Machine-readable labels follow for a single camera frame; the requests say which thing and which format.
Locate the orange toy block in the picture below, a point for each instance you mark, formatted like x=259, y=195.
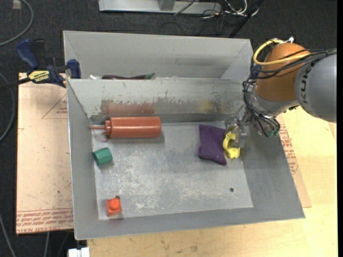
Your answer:
x=113, y=207

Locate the brown cardboard board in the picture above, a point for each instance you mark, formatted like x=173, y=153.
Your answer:
x=43, y=157

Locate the red-brown squeeze bottle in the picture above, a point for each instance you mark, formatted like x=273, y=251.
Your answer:
x=134, y=127

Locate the grey metal bin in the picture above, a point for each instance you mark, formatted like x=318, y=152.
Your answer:
x=171, y=175

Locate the yellow toy piece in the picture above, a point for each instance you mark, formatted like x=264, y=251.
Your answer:
x=230, y=146

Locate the green plastic cup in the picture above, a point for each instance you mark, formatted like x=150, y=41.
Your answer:
x=102, y=156

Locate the purple bean bag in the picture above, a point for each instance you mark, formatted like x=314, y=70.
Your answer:
x=211, y=143

